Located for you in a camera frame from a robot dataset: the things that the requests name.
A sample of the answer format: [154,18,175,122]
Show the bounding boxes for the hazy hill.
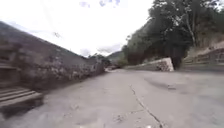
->
[105,50,124,64]

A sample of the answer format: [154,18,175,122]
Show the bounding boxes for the dark bush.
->
[88,53,113,68]

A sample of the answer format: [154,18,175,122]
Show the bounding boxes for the grey concrete road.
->
[0,68,224,128]

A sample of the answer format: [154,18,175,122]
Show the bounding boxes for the group of green trees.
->
[121,0,224,69]

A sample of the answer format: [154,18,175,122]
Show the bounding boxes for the wooden fence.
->
[181,48,224,66]

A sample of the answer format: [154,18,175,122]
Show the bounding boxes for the concrete steps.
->
[0,86,44,116]

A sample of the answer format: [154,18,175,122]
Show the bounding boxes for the low pale stone wall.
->
[123,57,175,72]

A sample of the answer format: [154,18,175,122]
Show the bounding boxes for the rough stone wall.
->
[0,20,106,93]

